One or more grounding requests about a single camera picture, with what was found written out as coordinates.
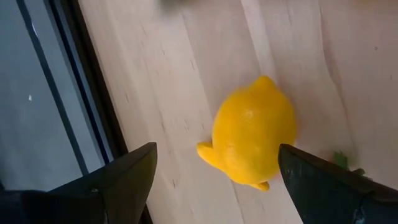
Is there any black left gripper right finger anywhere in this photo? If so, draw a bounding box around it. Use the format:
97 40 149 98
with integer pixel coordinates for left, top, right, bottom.
278 143 374 224

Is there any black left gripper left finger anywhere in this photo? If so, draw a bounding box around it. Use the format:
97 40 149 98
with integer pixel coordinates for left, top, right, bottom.
49 142 159 224

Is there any lumpy yellow fruit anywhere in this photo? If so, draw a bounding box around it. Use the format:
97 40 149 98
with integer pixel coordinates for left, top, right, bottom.
196 75 298 192

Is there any black aluminium table frame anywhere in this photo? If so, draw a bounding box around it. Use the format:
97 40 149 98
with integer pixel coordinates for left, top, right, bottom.
46 0 155 224

